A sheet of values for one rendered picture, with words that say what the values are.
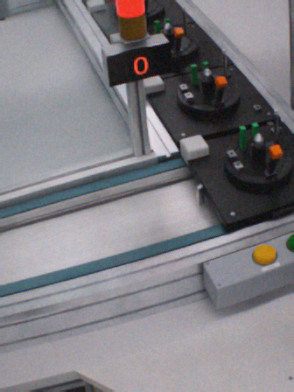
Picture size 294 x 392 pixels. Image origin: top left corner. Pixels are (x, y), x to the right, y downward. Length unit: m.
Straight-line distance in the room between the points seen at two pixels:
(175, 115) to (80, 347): 0.57
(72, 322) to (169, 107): 0.56
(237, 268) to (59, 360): 0.36
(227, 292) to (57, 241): 0.35
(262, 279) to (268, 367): 0.16
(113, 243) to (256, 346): 0.35
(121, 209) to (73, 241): 0.12
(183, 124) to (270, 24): 0.72
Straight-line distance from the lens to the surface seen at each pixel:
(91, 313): 1.38
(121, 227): 1.52
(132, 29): 1.39
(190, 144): 1.57
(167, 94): 1.76
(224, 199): 1.48
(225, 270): 1.36
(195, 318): 1.42
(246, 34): 2.23
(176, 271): 1.37
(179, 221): 1.52
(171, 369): 1.35
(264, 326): 1.41
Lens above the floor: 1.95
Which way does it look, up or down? 41 degrees down
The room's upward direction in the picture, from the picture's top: 6 degrees counter-clockwise
